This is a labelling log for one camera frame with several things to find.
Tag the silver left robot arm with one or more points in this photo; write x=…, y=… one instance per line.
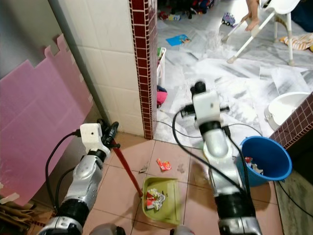
x=87, y=182

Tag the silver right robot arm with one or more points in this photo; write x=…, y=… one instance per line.
x=222, y=161

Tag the pink plastic item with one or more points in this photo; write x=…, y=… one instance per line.
x=161, y=97

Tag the small grey paper scrap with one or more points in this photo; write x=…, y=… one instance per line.
x=143, y=169

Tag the blue picture book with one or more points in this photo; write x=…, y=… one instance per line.
x=177, y=39

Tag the red snack wrapper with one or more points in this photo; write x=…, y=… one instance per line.
x=163, y=164

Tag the pink foam board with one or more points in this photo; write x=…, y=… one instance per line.
x=44, y=132

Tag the small toy car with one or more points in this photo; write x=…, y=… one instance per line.
x=228, y=19

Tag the crumpled red white wrappers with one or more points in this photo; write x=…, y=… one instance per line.
x=155, y=199

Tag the person's bare leg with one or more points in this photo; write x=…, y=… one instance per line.
x=252, y=15

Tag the white plastic basin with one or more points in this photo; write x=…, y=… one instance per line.
x=286, y=110

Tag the trash inside bucket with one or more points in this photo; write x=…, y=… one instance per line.
x=254, y=166

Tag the blue plastic bucket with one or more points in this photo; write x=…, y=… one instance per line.
x=274, y=164

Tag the orange striped cloth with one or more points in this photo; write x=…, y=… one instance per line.
x=298, y=42

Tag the white high chair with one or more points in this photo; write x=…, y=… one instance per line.
x=283, y=6

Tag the brown cardboard scraps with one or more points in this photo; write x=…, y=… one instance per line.
x=17, y=210

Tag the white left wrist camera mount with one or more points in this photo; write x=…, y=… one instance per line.
x=91, y=136

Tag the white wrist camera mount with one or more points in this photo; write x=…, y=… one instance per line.
x=206, y=107
x=91, y=136

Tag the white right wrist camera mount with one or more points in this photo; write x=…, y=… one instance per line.
x=206, y=107

